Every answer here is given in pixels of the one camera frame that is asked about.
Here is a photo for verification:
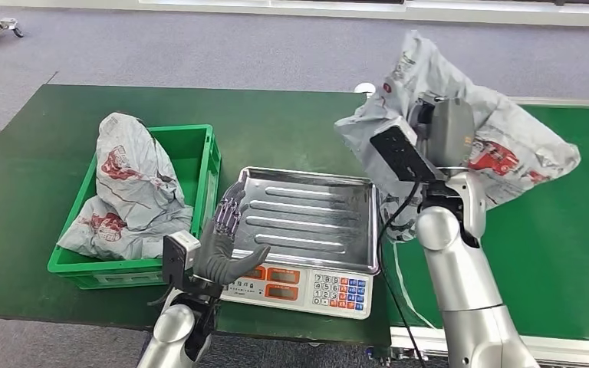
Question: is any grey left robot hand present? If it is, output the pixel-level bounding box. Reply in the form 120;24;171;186
192;182;272;287

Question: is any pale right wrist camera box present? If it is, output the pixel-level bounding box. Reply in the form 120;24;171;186
369;117;446;185

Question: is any green plastic crate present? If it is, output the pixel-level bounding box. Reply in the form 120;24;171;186
46;123;222;291

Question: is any steel scale tray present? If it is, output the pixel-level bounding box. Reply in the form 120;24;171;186
225;166;381;277

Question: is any green conveyor belt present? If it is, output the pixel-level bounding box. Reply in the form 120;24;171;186
365;94;589;366

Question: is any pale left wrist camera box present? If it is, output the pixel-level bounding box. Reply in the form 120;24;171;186
161;230;202;291

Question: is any white electronic scale body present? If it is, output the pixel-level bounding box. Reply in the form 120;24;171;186
220;254;375;321

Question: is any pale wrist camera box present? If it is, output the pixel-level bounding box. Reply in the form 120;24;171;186
161;230;202;291
369;117;446;185

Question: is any crumpled grey mailer package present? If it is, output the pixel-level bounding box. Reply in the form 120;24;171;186
56;195;194;262
94;112;186;225

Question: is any grey plastic mailer package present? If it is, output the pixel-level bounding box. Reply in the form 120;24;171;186
334;29;582;243

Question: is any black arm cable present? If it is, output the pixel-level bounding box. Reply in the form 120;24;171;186
375;177;429;368

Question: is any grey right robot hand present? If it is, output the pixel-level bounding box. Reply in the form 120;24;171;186
408;93;476;172

